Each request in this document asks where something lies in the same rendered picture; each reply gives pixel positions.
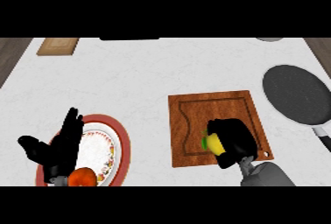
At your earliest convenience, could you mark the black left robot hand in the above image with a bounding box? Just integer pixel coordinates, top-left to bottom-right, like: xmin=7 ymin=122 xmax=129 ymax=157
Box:
xmin=17 ymin=107 xmax=86 ymax=185

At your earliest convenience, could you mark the dark grey frying pan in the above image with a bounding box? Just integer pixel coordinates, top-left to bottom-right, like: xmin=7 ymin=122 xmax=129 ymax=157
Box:
xmin=262 ymin=64 xmax=331 ymax=152

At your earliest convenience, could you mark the pale wooden board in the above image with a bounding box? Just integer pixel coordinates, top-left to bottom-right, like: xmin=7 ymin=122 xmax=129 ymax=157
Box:
xmin=36 ymin=38 xmax=80 ymax=57

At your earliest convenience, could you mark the black flat appliance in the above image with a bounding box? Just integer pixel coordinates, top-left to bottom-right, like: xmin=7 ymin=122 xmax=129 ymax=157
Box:
xmin=98 ymin=37 xmax=162 ymax=41

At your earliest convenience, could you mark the yellow lemon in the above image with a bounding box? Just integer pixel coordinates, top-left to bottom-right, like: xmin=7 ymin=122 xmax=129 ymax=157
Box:
xmin=202 ymin=129 xmax=228 ymax=156

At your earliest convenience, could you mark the grey round bowl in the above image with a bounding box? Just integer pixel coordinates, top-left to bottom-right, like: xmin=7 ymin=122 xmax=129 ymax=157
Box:
xmin=255 ymin=38 xmax=286 ymax=43

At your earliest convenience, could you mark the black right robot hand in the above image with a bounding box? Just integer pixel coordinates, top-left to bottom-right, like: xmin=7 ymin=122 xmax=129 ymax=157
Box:
xmin=206 ymin=117 xmax=261 ymax=170

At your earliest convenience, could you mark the orange round fruit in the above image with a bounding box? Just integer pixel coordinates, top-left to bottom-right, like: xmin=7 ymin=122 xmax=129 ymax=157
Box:
xmin=67 ymin=167 xmax=100 ymax=187

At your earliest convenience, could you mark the brown wooden cutting board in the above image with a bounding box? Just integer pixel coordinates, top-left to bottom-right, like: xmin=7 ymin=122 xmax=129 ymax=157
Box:
xmin=168 ymin=89 xmax=276 ymax=169

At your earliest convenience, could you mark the red rimmed white plate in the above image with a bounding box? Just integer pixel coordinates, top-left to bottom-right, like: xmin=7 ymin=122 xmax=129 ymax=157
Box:
xmin=36 ymin=114 xmax=132 ymax=187

